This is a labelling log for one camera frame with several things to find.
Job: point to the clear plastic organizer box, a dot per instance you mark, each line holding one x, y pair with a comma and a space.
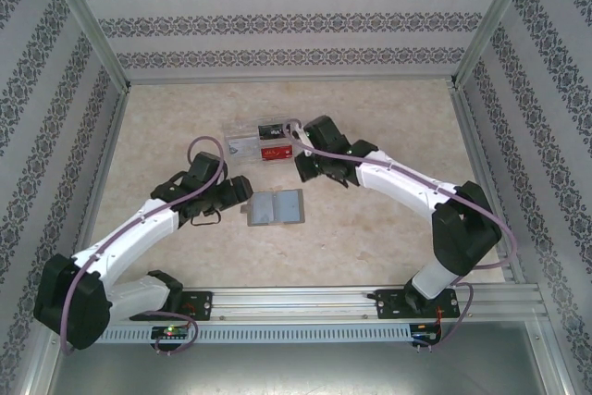
240, 127

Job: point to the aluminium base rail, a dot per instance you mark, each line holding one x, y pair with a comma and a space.
296, 304

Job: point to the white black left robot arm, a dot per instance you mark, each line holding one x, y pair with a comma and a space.
139, 224

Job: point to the aluminium frame post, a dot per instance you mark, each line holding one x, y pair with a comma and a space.
491, 20
90, 20

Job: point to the grey card holder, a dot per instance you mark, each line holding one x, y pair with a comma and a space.
287, 207

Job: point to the grey metal sheet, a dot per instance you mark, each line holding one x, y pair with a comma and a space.
296, 372

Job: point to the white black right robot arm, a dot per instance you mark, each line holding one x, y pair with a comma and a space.
398, 182

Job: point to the small circuit board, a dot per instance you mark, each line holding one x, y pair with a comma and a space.
425, 335
168, 332

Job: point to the aluminium frame bar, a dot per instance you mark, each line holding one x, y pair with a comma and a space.
563, 367
37, 383

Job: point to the aluminium floor rail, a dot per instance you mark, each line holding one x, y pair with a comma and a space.
101, 182
491, 159

